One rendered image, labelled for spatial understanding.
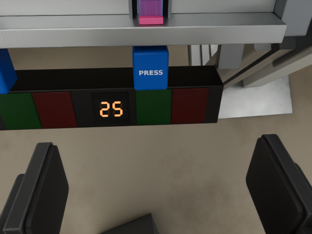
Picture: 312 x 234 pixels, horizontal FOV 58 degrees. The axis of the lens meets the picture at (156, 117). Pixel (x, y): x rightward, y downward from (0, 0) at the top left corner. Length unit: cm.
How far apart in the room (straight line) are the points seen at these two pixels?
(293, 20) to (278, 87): 80
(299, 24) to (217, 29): 6
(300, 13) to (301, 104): 85
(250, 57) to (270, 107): 68
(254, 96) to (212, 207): 38
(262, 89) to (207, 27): 81
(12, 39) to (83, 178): 76
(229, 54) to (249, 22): 7
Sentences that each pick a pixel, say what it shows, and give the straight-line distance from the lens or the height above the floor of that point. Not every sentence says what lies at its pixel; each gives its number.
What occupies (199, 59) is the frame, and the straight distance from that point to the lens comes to 62.
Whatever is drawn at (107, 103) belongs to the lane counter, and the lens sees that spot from 23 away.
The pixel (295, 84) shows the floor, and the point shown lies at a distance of 104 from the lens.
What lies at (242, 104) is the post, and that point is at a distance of 95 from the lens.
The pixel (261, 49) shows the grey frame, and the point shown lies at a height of 64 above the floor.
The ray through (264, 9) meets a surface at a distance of 21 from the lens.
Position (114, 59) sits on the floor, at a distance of 93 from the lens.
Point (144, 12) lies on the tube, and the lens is 17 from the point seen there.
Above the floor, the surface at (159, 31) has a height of 73.
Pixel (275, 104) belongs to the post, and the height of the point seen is 1.
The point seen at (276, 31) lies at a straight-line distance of 19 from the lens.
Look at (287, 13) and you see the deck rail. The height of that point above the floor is 73.
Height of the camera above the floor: 89
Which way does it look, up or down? 85 degrees down
